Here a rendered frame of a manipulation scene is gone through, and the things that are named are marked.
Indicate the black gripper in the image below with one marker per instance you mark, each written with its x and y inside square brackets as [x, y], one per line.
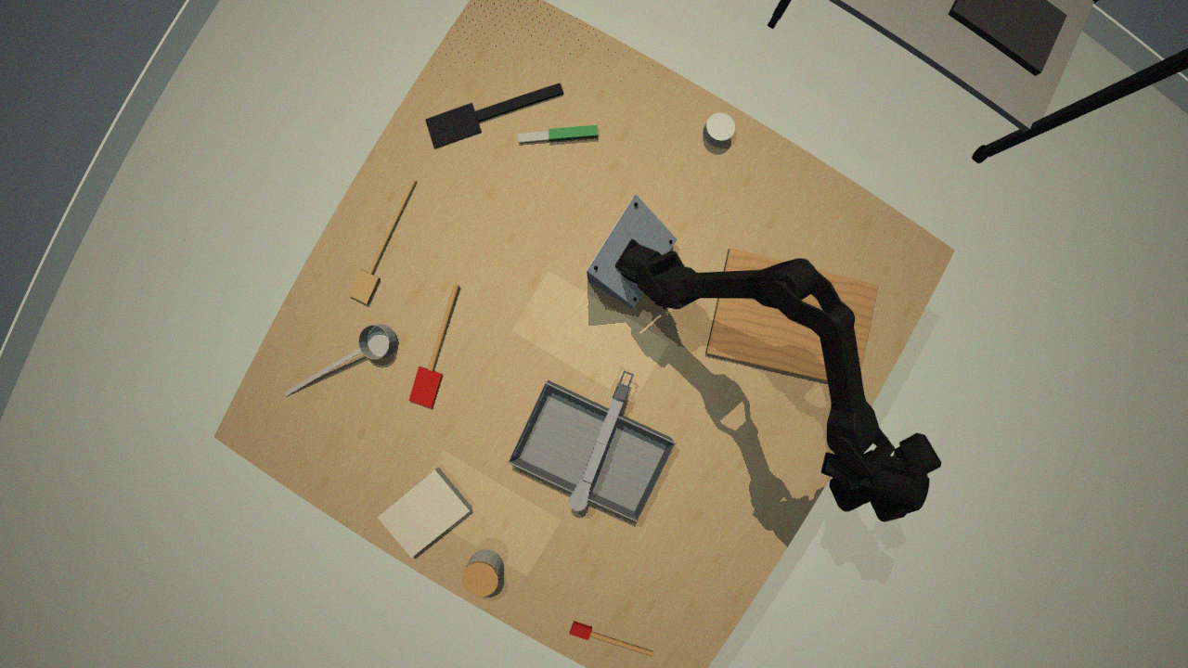
[915, 449]

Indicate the grey roasting tin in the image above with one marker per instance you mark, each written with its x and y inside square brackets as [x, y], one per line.
[559, 437]

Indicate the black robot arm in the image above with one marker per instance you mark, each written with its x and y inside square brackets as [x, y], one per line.
[898, 487]

